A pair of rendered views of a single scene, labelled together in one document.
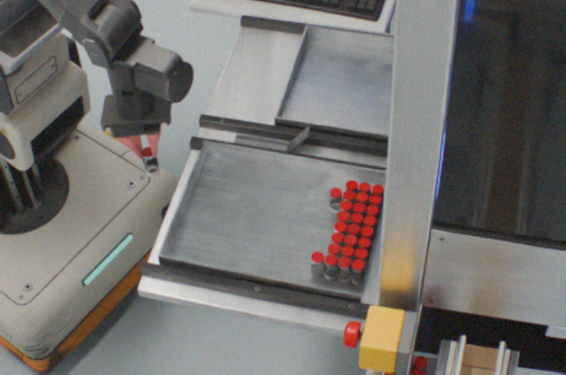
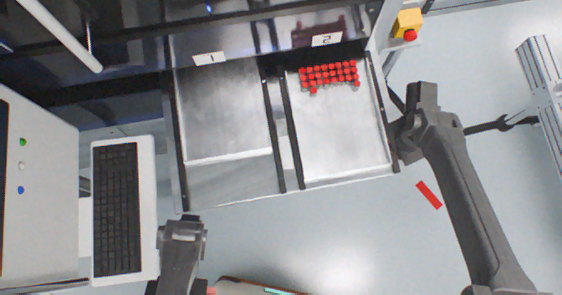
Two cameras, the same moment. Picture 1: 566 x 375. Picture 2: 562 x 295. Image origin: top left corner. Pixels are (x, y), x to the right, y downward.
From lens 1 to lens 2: 1.36 m
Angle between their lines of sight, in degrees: 49
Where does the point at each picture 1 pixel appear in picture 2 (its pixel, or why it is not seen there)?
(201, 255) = (372, 148)
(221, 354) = (288, 225)
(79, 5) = (457, 133)
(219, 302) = not seen: hidden behind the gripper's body
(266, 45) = (202, 185)
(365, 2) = (125, 152)
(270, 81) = (234, 169)
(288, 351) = not seen: hidden behind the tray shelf
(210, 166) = (313, 171)
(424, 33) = not seen: outside the picture
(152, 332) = (292, 267)
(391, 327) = (408, 13)
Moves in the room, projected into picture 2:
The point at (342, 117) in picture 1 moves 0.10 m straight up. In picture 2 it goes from (247, 116) to (243, 105)
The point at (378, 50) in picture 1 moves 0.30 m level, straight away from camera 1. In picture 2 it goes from (183, 116) to (86, 147)
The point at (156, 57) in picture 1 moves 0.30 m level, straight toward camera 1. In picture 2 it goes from (429, 94) to (539, 12)
